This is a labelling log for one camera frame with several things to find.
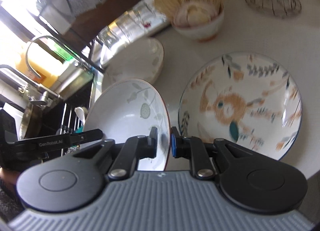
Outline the black dish drying rack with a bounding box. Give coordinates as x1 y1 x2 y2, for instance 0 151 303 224
1 65 93 140

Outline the bowl with garlic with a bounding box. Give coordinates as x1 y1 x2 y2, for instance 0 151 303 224
171 1 225 42

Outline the chrome sink faucet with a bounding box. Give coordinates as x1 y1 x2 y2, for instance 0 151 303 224
0 35 94 107

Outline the white leaf pattern bowl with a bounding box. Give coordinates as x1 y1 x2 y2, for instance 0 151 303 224
101 38 164 91

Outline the person left hand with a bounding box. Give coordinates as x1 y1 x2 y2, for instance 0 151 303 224
0 168 21 192

